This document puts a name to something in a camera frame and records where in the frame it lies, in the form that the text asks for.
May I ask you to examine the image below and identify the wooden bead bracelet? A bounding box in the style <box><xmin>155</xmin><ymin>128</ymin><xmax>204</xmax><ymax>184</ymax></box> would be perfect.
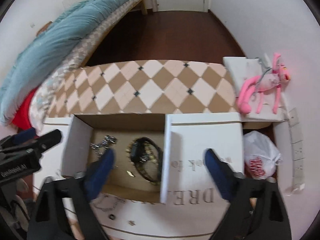
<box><xmin>125</xmin><ymin>138</ymin><xmax>163</xmax><ymax>181</ymax></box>

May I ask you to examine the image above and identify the thin silver crystal necklace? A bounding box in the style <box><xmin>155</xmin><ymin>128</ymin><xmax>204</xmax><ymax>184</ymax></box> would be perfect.
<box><xmin>92</xmin><ymin>195</ymin><xmax>121</xmax><ymax>212</ymax></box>

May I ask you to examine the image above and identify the black fitness band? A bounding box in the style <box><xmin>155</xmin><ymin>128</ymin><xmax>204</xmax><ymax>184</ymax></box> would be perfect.
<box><xmin>126</xmin><ymin>137</ymin><xmax>163</xmax><ymax>185</ymax></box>

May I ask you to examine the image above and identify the pink panther plush toy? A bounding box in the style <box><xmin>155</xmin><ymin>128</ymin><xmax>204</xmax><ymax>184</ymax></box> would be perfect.
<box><xmin>237</xmin><ymin>53</ymin><xmax>291</xmax><ymax>115</ymax></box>

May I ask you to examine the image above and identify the checkered printed tablecloth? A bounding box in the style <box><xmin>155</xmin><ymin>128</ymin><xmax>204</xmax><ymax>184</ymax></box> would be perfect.
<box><xmin>32</xmin><ymin>59</ymin><xmax>245</xmax><ymax>240</ymax></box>

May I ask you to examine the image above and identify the white plastic bag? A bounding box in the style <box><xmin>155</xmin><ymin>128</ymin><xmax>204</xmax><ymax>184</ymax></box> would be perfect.
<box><xmin>244</xmin><ymin>131</ymin><xmax>283</xmax><ymax>179</ymax></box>

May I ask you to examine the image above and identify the thick silver chain bracelet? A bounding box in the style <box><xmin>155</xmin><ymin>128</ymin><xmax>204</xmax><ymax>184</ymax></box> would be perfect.
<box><xmin>90</xmin><ymin>134</ymin><xmax>118</xmax><ymax>157</ymax></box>

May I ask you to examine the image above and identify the white cardboard box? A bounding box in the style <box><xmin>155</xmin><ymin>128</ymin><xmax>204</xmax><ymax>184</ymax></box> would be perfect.
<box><xmin>61</xmin><ymin>112</ymin><xmax>244</xmax><ymax>205</ymax></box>

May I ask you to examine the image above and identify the teal blue duvet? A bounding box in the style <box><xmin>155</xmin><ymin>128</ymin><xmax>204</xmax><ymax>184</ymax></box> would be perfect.
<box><xmin>1</xmin><ymin>0</ymin><xmax>129</xmax><ymax>126</ymax></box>

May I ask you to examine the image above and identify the brown pillow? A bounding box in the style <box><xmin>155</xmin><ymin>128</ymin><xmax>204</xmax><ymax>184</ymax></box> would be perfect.
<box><xmin>36</xmin><ymin>21</ymin><xmax>53</xmax><ymax>36</ymax></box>

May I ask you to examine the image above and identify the white wall socket strip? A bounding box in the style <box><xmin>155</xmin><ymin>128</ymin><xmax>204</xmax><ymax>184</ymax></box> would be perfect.
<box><xmin>288</xmin><ymin>108</ymin><xmax>305</xmax><ymax>192</ymax></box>

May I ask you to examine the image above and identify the wooden bed frame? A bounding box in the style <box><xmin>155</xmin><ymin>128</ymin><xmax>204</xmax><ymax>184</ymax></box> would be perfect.
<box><xmin>131</xmin><ymin>0</ymin><xmax>148</xmax><ymax>15</ymax></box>

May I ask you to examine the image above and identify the red blanket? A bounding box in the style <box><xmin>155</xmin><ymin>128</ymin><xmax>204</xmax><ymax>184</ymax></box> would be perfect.
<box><xmin>11</xmin><ymin>87</ymin><xmax>38</xmax><ymax>131</ymax></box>

